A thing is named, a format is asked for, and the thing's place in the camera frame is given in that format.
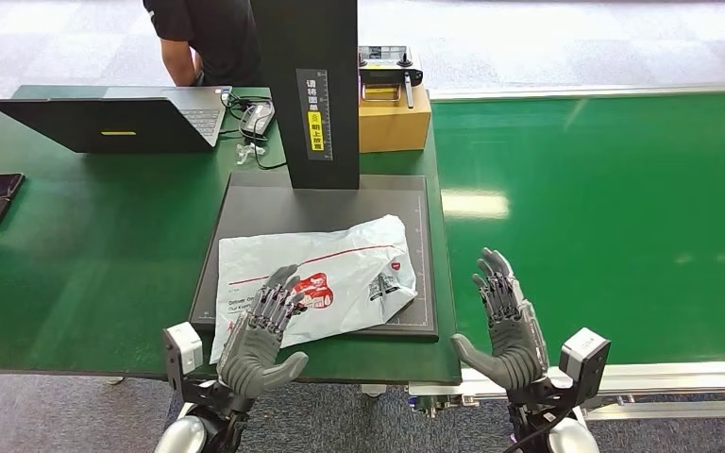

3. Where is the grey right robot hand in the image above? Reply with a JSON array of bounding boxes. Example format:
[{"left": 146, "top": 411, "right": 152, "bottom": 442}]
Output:
[{"left": 450, "top": 247, "right": 550, "bottom": 394}]

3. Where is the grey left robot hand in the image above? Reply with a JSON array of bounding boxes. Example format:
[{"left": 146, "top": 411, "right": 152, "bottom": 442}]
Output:
[{"left": 216, "top": 264, "right": 310, "bottom": 401}]

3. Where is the white plastic mailer package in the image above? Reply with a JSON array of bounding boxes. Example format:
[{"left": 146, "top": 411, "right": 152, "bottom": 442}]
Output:
[{"left": 210, "top": 214, "right": 419, "bottom": 365}]

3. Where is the black weighing device with column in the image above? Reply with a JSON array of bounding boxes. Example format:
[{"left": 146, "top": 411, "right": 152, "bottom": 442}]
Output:
[{"left": 188, "top": 0, "right": 440, "bottom": 343}]

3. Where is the green conveyor belt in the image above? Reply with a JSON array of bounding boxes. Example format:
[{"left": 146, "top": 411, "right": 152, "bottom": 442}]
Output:
[{"left": 409, "top": 81, "right": 725, "bottom": 421}]

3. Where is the green table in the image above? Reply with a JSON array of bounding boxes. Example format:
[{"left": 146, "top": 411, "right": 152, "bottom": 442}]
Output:
[{"left": 0, "top": 84, "right": 463, "bottom": 399}]

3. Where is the clear plastic scrap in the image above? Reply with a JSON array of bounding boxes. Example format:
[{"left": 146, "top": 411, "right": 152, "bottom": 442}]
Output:
[{"left": 235, "top": 142, "right": 267, "bottom": 166}]

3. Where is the black power adapter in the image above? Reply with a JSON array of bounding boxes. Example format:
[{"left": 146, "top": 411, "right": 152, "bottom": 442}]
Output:
[{"left": 240, "top": 101, "right": 277, "bottom": 140}]

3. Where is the brown cardboard box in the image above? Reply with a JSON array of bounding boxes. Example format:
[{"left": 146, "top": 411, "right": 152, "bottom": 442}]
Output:
[{"left": 358, "top": 82, "right": 433, "bottom": 155}]

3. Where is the grey open laptop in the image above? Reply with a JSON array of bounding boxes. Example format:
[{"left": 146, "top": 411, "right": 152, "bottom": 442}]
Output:
[{"left": 0, "top": 85, "right": 233, "bottom": 155}]

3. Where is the black remote controller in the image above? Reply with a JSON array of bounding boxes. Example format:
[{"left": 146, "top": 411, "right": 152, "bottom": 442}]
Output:
[{"left": 358, "top": 44, "right": 425, "bottom": 111}]

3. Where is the person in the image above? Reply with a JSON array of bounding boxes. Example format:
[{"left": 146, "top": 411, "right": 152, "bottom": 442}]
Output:
[{"left": 143, "top": 0, "right": 264, "bottom": 88}]

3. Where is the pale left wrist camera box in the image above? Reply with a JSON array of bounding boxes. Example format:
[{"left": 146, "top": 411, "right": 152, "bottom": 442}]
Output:
[{"left": 161, "top": 322, "right": 205, "bottom": 378}]

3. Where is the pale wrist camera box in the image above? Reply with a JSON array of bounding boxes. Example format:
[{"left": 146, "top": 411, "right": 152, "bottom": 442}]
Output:
[
  {"left": 161, "top": 322, "right": 205, "bottom": 378},
  {"left": 559, "top": 327, "right": 612, "bottom": 403}
]

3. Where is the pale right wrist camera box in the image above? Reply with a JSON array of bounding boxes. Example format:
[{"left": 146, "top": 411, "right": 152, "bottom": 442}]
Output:
[{"left": 559, "top": 327, "right": 612, "bottom": 403}]

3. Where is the black cable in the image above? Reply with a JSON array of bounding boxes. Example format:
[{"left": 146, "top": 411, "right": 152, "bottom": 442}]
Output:
[{"left": 219, "top": 90, "right": 289, "bottom": 171}]

